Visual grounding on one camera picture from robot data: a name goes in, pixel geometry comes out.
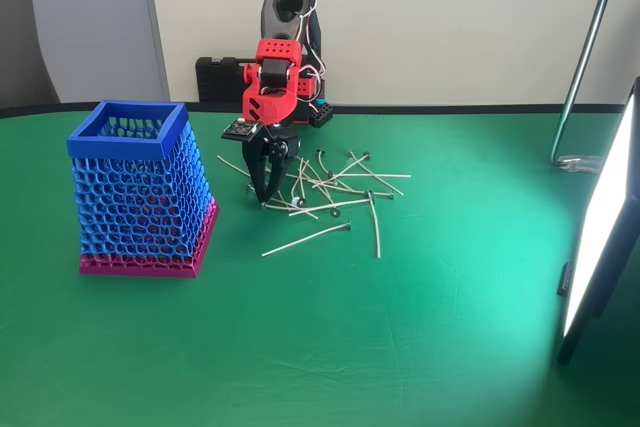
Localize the blue and magenta mesh basket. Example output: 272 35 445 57
66 99 221 279

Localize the black plastic tool case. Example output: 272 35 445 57
194 55 261 104

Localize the green table cloth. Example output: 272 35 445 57
0 101 640 427

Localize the dark grey chair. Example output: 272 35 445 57
0 0 61 111

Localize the chrome stand pole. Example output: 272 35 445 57
548 0 626 176

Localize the black framed light panel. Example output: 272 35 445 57
555 75 640 367

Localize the white red servo cable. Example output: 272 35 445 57
298 0 330 98

